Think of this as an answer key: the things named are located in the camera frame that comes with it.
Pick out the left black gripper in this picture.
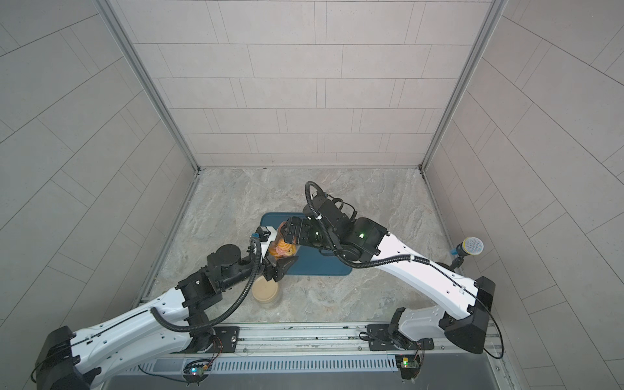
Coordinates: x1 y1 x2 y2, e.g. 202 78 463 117
220 254 299 291

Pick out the clear jar with red lid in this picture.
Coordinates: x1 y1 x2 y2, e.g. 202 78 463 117
268 221 298 259

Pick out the clear jar with beige lid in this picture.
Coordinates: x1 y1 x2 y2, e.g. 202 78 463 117
251 276 281 308

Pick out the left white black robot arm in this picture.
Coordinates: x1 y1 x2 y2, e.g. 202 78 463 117
30 241 298 389

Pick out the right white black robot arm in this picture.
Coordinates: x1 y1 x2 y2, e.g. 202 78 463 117
280 181 496 354

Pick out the teal plastic tray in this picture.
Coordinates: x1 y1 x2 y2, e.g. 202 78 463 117
260 212 352 276

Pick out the left circuit board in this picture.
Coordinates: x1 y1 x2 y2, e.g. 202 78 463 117
182 359 211 386

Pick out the circuit board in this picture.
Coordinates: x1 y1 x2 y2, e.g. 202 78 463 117
395 354 423 380
182 359 211 386

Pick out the right circuit board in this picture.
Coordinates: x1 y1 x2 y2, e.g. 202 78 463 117
395 354 423 380

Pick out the microphone with foam head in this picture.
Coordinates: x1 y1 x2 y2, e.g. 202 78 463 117
450 237 484 271

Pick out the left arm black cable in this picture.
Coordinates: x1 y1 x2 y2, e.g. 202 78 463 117
149 236 264 333

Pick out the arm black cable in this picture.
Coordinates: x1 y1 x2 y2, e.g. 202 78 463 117
149 236 264 333
304 181 505 361

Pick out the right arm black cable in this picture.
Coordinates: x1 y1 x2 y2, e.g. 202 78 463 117
304 181 505 361

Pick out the aluminium mounting rail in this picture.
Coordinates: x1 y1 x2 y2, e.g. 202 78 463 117
94 318 505 362

